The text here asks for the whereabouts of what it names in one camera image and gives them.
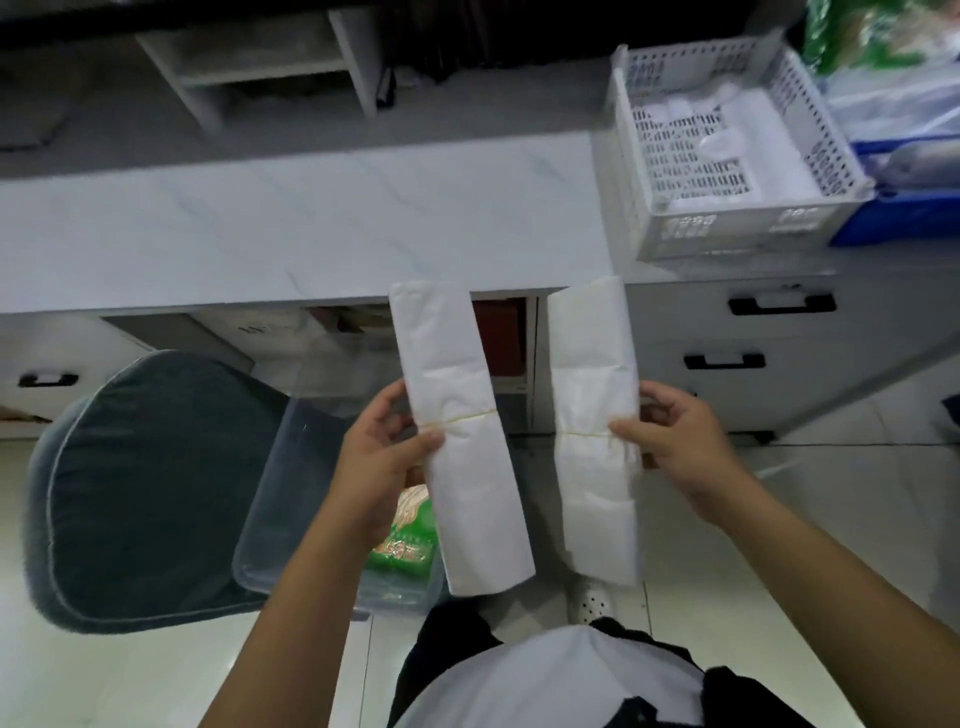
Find grey cushioned chair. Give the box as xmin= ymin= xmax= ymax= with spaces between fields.
xmin=22 ymin=350 xmax=301 ymax=635

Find white printed carton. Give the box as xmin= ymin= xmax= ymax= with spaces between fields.
xmin=187 ymin=305 xmax=320 ymax=376

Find person's left hand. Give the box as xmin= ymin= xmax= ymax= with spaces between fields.
xmin=322 ymin=378 xmax=448 ymax=553

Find clear plastic lid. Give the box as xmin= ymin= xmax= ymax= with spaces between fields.
xmin=288 ymin=311 xmax=412 ymax=425

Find person's left forearm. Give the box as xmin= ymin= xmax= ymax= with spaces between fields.
xmin=198 ymin=513 xmax=391 ymax=728

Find clear plastic storage bin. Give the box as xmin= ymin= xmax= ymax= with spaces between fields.
xmin=230 ymin=397 xmax=451 ymax=616

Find white drawer unit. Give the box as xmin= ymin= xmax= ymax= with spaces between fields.
xmin=0 ymin=311 xmax=151 ymax=440
xmin=536 ymin=262 xmax=960 ymax=436

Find white desk shelf riser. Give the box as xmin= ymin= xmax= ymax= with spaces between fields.
xmin=134 ymin=5 xmax=380 ymax=135

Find black stone counter ledge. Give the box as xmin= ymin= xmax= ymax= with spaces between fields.
xmin=0 ymin=0 xmax=808 ymax=84

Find black body strap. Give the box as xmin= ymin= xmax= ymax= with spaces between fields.
xmin=599 ymin=694 xmax=676 ymax=728

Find loose clear plastic bags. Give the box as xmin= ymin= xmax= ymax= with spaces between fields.
xmin=648 ymin=82 xmax=763 ymax=208

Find person's right forearm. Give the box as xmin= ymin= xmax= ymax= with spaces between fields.
xmin=716 ymin=479 xmax=960 ymax=728

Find clear plastic bag pack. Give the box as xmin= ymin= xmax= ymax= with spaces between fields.
xmin=821 ymin=63 xmax=960 ymax=148

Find white perforated plastic basket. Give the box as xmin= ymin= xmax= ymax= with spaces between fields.
xmin=592 ymin=33 xmax=875 ymax=264

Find green glove packet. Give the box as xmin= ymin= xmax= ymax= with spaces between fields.
xmin=800 ymin=0 xmax=960 ymax=76
xmin=363 ymin=483 xmax=440 ymax=580

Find person's black trousers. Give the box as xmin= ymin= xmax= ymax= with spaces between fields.
xmin=386 ymin=599 xmax=817 ymax=728

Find person's white perforated shoe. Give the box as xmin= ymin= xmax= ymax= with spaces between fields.
xmin=566 ymin=575 xmax=613 ymax=628

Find blue plastic tray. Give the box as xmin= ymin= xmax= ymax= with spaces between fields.
xmin=828 ymin=134 xmax=960 ymax=250

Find person's white shirt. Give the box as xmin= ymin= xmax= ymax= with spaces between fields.
xmin=393 ymin=626 xmax=706 ymax=728

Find person's right hand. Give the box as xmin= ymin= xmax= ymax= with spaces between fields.
xmin=608 ymin=380 xmax=755 ymax=526

